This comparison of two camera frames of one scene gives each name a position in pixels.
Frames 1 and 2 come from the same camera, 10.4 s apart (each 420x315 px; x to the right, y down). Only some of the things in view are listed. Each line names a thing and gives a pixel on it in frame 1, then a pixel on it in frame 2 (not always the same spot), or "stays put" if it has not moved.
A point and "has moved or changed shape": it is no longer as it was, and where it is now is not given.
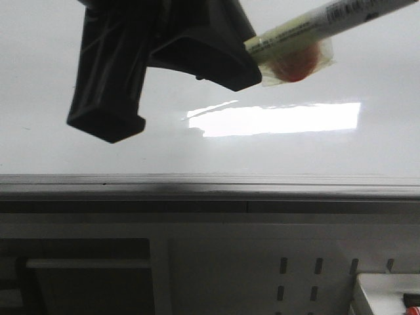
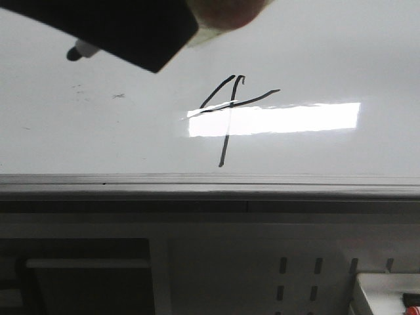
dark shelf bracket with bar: (80, 275) stays put
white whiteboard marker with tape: (296, 50) has moved or changed shape
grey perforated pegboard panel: (277, 277) stays put
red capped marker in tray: (413, 310) stays put
